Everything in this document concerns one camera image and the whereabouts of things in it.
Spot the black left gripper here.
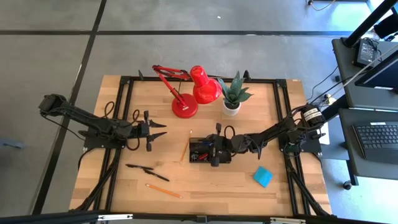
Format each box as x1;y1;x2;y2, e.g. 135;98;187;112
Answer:
136;110;168;152

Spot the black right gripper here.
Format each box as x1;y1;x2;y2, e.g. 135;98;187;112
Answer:
203;122;233;168

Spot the orange pencil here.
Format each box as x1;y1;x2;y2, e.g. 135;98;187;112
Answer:
179;129;193;164
145;183;183;199

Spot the black pen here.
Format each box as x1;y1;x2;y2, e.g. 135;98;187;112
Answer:
125;163;154;171
142;169;170;182

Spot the blue sticky note pad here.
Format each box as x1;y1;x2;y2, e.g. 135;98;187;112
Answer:
252;166;274;189

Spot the black mesh desk organizer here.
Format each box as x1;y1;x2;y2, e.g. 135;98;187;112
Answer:
188;137;233;165

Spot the black office chair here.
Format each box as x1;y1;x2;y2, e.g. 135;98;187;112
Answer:
373;14;398;40

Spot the snake plant in white pot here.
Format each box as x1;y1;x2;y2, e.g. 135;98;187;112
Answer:
216;70;254;117

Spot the red desk lamp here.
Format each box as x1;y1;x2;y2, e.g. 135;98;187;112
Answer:
151;64;223;119

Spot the black front crossbar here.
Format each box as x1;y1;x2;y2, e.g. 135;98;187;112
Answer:
0;210;398;224

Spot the black desk leg beam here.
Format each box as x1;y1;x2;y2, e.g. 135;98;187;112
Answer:
320;94;349;126

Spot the grey desk with monitor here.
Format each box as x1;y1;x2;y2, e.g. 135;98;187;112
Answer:
331;36;398;110

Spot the black laptop keyboard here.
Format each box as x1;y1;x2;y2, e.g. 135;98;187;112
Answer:
353;121;398;165

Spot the black power brick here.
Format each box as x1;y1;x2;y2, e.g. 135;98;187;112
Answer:
355;39;379;68

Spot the black flat monitor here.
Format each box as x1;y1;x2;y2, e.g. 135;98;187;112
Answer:
354;49;398;91

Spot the black diagonal pole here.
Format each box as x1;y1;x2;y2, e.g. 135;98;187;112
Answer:
343;0;398;48

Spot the black aluminium table frame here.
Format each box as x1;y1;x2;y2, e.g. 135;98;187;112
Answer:
68;70;333;218

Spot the silver bracket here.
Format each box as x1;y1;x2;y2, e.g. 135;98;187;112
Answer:
98;213;134;222
269;217;307;224

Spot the grey floor bracket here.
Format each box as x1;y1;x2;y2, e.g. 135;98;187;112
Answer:
0;138;25;150

